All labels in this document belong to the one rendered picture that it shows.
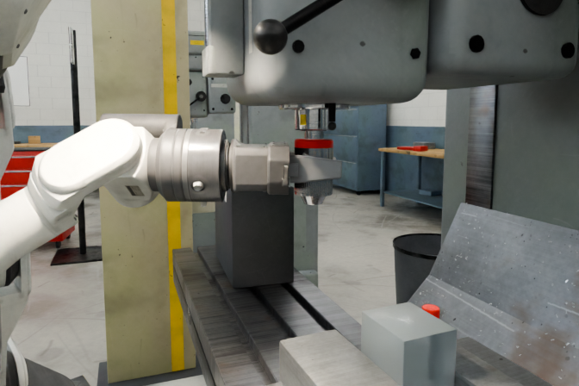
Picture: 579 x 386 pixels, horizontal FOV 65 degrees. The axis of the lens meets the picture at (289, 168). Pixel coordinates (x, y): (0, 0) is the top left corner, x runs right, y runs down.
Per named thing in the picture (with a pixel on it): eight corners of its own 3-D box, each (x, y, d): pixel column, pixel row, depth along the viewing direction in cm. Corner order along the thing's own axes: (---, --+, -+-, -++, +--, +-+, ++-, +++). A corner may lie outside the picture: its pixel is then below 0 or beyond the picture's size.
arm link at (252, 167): (289, 129, 48) (177, 127, 48) (289, 218, 49) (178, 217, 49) (287, 127, 61) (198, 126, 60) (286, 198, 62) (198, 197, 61)
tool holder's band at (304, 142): (320, 148, 52) (320, 140, 51) (286, 147, 54) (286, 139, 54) (339, 146, 55) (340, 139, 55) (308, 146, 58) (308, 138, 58)
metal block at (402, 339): (401, 415, 35) (403, 341, 34) (359, 375, 40) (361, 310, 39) (454, 399, 37) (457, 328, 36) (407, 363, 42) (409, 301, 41)
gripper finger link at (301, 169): (340, 183, 53) (288, 182, 53) (341, 155, 53) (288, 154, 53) (342, 184, 51) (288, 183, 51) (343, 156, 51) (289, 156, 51)
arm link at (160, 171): (179, 183, 49) (73, 182, 48) (196, 217, 58) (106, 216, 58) (189, 96, 54) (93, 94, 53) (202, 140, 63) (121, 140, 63)
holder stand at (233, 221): (232, 289, 83) (230, 182, 81) (214, 255, 104) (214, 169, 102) (294, 282, 87) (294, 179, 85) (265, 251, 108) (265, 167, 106)
